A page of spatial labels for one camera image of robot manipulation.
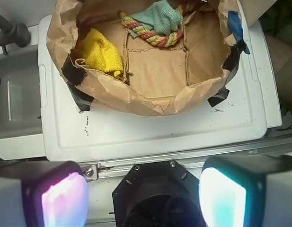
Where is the multicolour twisted rope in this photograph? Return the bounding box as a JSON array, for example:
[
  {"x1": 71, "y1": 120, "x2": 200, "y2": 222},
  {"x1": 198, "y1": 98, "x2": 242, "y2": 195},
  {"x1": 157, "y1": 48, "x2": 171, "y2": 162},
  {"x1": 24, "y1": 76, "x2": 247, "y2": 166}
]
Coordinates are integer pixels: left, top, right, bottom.
[{"x1": 119, "y1": 0, "x2": 215, "y2": 48}]

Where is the aluminium extrusion rail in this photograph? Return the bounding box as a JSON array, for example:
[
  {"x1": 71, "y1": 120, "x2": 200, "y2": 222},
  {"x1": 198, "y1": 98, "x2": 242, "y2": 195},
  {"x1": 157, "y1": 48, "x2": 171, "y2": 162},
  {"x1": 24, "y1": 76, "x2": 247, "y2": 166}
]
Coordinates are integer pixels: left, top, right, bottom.
[{"x1": 79, "y1": 134, "x2": 292, "y2": 181}]

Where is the black tape piece right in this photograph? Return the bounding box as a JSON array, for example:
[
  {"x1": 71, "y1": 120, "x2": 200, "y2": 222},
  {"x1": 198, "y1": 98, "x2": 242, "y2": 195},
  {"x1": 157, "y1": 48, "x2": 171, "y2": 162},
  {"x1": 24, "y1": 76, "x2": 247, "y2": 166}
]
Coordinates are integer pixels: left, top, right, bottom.
[{"x1": 207, "y1": 39, "x2": 248, "y2": 107}]

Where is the yellow cloth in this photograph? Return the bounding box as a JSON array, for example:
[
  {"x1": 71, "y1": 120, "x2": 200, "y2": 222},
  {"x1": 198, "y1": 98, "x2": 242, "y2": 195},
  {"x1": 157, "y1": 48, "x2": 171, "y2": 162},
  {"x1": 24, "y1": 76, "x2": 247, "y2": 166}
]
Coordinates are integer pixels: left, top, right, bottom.
[{"x1": 78, "y1": 28, "x2": 124, "y2": 79}]

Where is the metal corner bracket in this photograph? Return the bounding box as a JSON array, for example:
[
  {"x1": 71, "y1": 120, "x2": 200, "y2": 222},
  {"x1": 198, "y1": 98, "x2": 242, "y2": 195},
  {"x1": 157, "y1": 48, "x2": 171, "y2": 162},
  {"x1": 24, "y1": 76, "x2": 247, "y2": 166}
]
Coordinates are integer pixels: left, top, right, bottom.
[{"x1": 80, "y1": 163, "x2": 101, "y2": 183}]

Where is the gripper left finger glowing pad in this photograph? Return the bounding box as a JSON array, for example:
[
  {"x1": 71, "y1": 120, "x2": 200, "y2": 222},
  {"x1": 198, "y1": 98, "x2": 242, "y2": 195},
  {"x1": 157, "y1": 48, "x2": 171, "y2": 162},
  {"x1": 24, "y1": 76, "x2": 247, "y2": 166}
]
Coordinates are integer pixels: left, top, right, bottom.
[{"x1": 0, "y1": 161, "x2": 89, "y2": 227}]

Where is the blue masking tape piece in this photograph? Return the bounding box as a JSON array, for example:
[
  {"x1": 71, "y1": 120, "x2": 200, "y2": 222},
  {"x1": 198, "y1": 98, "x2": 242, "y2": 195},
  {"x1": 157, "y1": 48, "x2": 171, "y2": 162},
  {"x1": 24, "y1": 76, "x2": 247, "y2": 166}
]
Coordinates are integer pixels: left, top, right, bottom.
[{"x1": 228, "y1": 11, "x2": 250, "y2": 54}]

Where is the black tape piece left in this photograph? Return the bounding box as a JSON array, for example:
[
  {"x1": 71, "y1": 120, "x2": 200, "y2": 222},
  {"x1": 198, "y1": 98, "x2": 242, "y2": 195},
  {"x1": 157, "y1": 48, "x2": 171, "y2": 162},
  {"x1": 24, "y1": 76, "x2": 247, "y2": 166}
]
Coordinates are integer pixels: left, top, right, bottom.
[{"x1": 62, "y1": 54, "x2": 94, "y2": 111}]

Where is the black octagonal mounting plate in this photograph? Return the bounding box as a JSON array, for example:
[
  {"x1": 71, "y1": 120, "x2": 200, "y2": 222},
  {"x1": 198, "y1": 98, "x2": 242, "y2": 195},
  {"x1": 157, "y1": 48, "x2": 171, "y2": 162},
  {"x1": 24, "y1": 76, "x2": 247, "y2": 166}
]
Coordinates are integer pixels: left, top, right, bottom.
[{"x1": 112, "y1": 160, "x2": 206, "y2": 227}]

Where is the teal green cloth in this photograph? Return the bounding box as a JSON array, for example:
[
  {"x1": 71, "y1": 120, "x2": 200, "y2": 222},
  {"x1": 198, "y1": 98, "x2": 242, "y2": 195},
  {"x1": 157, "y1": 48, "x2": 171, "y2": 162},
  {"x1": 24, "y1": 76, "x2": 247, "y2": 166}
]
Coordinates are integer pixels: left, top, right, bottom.
[{"x1": 129, "y1": 0, "x2": 183, "y2": 35}]

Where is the metal sink basin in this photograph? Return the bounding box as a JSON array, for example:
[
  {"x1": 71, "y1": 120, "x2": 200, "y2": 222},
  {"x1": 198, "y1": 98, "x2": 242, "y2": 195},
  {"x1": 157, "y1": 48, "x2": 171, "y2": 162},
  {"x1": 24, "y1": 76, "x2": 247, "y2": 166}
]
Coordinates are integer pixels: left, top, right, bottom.
[{"x1": 0, "y1": 45, "x2": 42, "y2": 139}]

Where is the brown paper bag basket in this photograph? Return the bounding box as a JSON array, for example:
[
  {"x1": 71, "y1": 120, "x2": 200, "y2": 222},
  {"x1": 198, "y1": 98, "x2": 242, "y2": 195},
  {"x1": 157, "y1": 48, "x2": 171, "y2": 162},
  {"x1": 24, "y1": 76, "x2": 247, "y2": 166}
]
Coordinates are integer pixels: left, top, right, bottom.
[{"x1": 47, "y1": 0, "x2": 242, "y2": 116}]

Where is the black tape piece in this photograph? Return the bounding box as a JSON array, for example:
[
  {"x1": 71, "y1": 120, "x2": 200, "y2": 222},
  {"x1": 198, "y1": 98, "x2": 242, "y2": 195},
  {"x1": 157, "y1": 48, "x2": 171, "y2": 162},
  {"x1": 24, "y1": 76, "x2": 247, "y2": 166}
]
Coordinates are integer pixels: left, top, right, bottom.
[
  {"x1": 62, "y1": 54, "x2": 94, "y2": 111},
  {"x1": 207, "y1": 39, "x2": 248, "y2": 107}
]

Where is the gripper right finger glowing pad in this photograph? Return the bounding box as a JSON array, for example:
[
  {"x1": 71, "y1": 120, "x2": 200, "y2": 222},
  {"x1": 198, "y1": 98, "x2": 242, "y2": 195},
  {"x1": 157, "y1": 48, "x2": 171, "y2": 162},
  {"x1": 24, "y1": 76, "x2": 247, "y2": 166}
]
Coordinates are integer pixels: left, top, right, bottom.
[{"x1": 199, "y1": 155, "x2": 292, "y2": 227}]

